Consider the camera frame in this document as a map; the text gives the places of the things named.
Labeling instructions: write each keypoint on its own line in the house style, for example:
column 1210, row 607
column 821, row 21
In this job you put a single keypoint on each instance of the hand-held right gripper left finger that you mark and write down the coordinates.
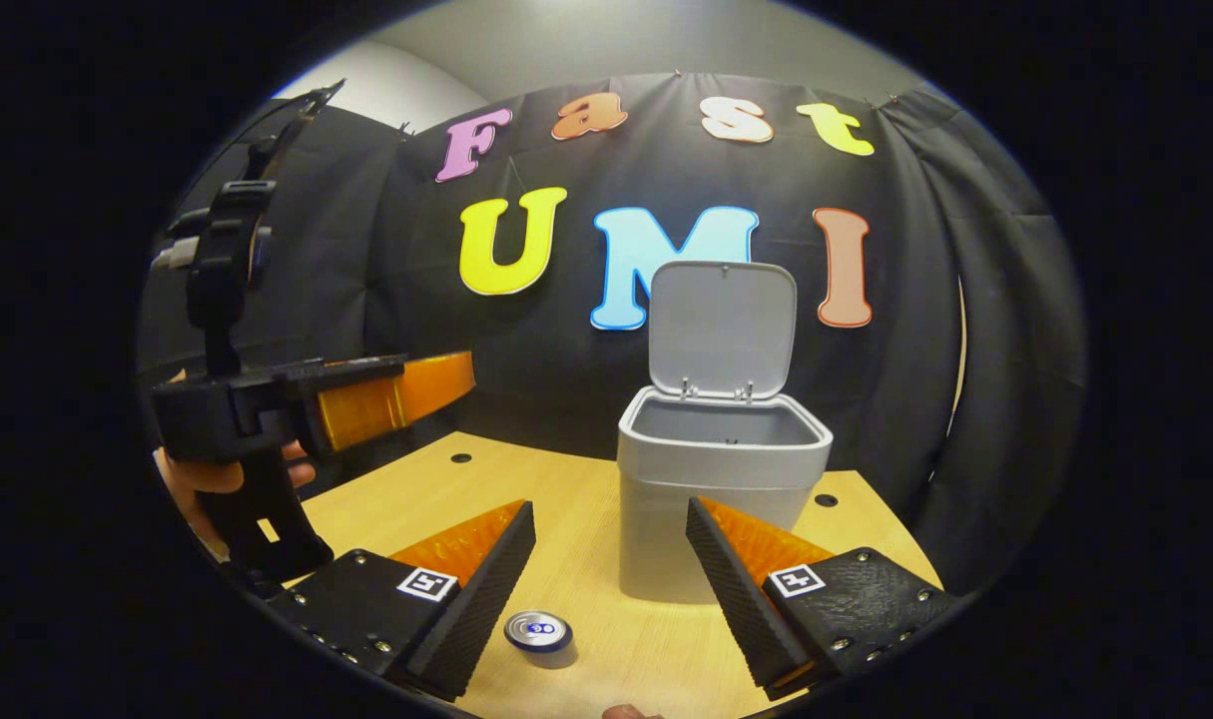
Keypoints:
column 491, row 599

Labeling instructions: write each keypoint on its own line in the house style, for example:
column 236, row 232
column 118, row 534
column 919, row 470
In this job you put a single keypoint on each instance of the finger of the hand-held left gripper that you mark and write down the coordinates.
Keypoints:
column 386, row 399

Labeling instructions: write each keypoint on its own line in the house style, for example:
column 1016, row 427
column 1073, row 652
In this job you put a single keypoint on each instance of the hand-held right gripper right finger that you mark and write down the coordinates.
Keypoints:
column 731, row 599

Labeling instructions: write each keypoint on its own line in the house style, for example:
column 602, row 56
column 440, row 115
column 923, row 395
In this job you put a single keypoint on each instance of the silver blue pop can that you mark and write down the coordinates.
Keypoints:
column 538, row 631

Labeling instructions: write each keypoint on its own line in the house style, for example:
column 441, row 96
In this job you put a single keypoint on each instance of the white desktop garbage bin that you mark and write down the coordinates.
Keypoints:
column 721, row 330

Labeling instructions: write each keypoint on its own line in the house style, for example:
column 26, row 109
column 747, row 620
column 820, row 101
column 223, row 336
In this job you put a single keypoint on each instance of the wooden desktop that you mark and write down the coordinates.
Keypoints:
column 566, row 509

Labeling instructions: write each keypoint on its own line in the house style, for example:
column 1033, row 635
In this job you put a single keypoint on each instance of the black backdrop cloth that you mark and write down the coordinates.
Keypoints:
column 526, row 369

